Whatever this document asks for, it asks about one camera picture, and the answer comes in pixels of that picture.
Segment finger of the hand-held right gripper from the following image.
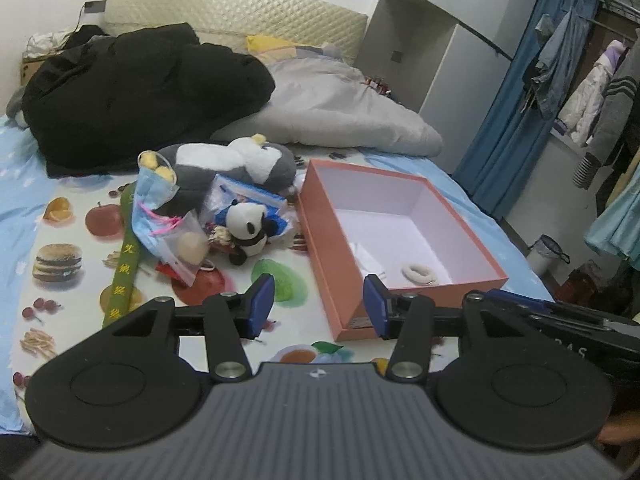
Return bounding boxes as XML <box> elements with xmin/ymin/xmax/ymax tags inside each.
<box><xmin>484</xmin><ymin>288</ymin><xmax>558</xmax><ymax>317</ymax></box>

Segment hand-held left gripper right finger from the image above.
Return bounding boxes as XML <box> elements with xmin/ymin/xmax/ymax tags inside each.
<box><xmin>362</xmin><ymin>274</ymin><xmax>539</xmax><ymax>381</ymax></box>

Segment yellow pillow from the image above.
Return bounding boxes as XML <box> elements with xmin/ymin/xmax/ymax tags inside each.
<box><xmin>246</xmin><ymin>35</ymin><xmax>302</xmax><ymax>56</ymax></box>

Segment pink cardboard box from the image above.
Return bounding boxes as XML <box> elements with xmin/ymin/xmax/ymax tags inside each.
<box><xmin>298</xmin><ymin>158</ymin><xmax>510</xmax><ymax>343</ymax></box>

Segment grey quilt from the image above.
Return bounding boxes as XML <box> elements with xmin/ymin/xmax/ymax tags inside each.
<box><xmin>210</xmin><ymin>42</ymin><xmax>443</xmax><ymax>157</ymax></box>

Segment white trash bin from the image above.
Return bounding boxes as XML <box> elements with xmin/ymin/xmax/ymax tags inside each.
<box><xmin>527</xmin><ymin>234</ymin><xmax>571</xmax><ymax>277</ymax></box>

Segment white hair tie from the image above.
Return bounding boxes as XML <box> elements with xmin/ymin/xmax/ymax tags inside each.
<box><xmin>402</xmin><ymin>261</ymin><xmax>437</xmax><ymax>287</ymax></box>

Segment clear bag with pink string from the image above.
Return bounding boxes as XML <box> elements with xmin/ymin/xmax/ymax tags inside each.
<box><xmin>145</xmin><ymin>204</ymin><xmax>209</xmax><ymax>288</ymax></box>

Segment hanging white jacket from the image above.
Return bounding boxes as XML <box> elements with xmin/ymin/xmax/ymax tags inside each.
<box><xmin>557</xmin><ymin>40</ymin><xmax>628</xmax><ymax>148</ymax></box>

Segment small panda plush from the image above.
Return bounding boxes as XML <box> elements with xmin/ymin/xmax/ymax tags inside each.
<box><xmin>222</xmin><ymin>199</ymin><xmax>281</xmax><ymax>266</ymax></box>

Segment blue curtain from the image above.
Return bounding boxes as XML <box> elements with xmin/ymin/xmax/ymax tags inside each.
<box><xmin>452</xmin><ymin>0</ymin><xmax>601</xmax><ymax>221</ymax></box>

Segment blue printed plastic packet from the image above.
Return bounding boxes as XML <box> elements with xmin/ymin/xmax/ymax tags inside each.
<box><xmin>205</xmin><ymin>174</ymin><xmax>296</xmax><ymax>241</ymax></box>

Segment person's right hand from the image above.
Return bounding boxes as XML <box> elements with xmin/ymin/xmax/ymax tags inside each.
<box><xmin>597</xmin><ymin>405</ymin><xmax>640</xmax><ymax>448</ymax></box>

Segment hanging teal garment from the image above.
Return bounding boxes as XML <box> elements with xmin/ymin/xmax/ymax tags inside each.
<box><xmin>585</xmin><ymin>170</ymin><xmax>640</xmax><ymax>271</ymax></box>

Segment grey white penguin plush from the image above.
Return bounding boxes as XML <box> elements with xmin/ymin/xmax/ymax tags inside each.
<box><xmin>137</xmin><ymin>133</ymin><xmax>299</xmax><ymax>211</ymax></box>

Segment grey wardrobe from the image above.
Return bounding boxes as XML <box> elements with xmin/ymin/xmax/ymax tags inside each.
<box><xmin>360</xmin><ymin>0</ymin><xmax>516</xmax><ymax>118</ymax></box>

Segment white crumpled cloth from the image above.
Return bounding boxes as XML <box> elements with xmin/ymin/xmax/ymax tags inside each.
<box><xmin>25</xmin><ymin>30</ymin><xmax>76</xmax><ymax>61</ymax></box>

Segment hanging grey striped sweater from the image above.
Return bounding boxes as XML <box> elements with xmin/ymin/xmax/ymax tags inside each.
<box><xmin>572</xmin><ymin>30</ymin><xmax>640</xmax><ymax>191</ymax></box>

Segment red bag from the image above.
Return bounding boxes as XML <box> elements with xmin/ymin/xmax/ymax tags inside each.
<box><xmin>555</xmin><ymin>260</ymin><xmax>606</xmax><ymax>303</ymax></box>

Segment beige quilted headboard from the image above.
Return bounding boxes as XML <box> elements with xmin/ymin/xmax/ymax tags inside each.
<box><xmin>105</xmin><ymin>0</ymin><xmax>369</xmax><ymax>68</ymax></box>

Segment long green fabric stick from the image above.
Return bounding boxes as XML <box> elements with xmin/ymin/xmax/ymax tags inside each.
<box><xmin>101</xmin><ymin>182</ymin><xmax>139</xmax><ymax>331</ymax></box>

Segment black jacket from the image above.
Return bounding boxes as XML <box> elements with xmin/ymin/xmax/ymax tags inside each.
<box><xmin>21</xmin><ymin>22</ymin><xmax>277</xmax><ymax>178</ymax></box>

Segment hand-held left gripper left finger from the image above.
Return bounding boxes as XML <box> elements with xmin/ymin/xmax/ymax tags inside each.
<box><xmin>107</xmin><ymin>274</ymin><xmax>276</xmax><ymax>384</ymax></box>

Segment hanging denim clothes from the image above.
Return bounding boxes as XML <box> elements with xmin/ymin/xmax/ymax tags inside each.
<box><xmin>522</xmin><ymin>7</ymin><xmax>576</xmax><ymax>121</ymax></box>

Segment fruit print mat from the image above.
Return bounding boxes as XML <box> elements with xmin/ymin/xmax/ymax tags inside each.
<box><xmin>20</xmin><ymin>145</ymin><xmax>451</xmax><ymax>386</ymax></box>

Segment light blue bedsheet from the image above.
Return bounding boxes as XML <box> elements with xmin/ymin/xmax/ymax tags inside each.
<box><xmin>0</xmin><ymin>115</ymin><xmax>556</xmax><ymax>431</ymax></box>

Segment brown cardboard box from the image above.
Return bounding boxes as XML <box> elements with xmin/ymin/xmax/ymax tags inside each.
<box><xmin>21</xmin><ymin>55</ymin><xmax>47</xmax><ymax>88</ymax></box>

